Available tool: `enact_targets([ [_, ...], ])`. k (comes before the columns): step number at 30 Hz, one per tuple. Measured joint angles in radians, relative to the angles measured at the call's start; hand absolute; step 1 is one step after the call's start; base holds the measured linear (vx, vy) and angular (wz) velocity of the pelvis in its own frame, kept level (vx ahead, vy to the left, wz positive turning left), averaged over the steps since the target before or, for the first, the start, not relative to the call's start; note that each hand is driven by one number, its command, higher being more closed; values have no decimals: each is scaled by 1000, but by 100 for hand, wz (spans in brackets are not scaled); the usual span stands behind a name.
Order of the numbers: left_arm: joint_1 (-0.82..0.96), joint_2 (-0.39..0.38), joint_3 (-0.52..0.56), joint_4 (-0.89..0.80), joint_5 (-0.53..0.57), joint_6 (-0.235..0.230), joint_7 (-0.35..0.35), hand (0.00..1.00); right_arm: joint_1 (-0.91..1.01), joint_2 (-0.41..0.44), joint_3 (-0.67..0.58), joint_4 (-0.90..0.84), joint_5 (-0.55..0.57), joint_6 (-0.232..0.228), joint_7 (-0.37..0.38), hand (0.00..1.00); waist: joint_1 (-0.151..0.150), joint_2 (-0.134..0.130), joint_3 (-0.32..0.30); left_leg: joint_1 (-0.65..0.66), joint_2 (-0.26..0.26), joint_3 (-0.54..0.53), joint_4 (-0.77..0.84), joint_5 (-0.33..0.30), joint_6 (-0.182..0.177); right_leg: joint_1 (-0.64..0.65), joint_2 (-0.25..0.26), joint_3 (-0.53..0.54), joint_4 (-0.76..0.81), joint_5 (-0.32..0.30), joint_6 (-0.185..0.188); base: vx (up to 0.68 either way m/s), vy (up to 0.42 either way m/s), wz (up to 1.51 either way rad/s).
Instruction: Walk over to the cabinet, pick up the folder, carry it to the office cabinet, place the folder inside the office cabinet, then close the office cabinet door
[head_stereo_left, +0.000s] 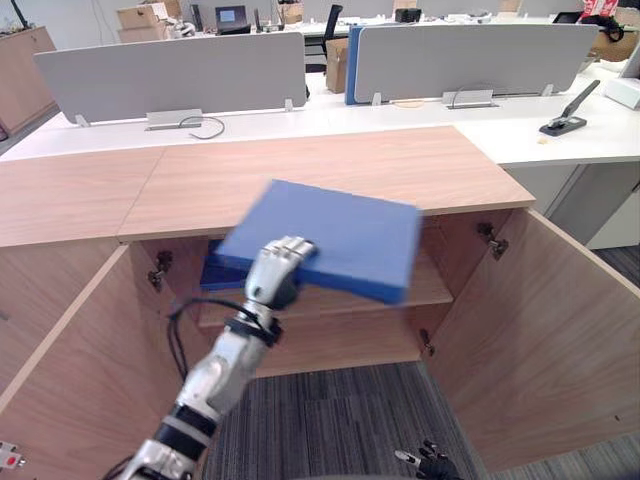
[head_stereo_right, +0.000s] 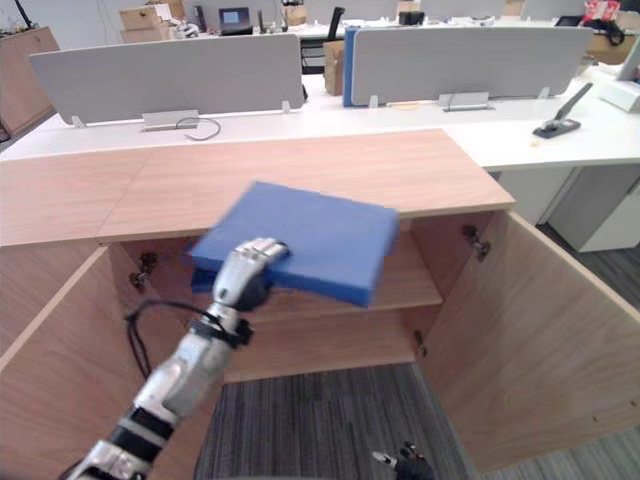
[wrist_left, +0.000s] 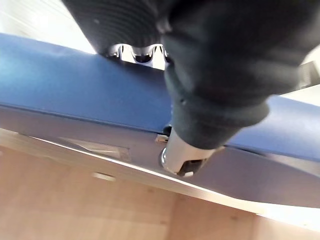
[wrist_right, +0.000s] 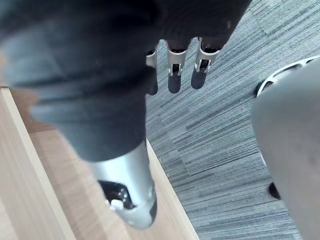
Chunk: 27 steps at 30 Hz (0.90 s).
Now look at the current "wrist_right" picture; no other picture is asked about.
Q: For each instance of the wooden cabinet door with hinge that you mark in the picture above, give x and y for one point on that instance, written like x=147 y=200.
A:
x=50 y=190

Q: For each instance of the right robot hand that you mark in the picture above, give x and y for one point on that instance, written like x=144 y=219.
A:
x=82 y=62

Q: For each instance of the silver robot left leg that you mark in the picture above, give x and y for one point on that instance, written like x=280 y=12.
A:
x=271 y=77

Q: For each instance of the dark robot right foot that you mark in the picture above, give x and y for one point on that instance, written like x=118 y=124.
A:
x=274 y=191

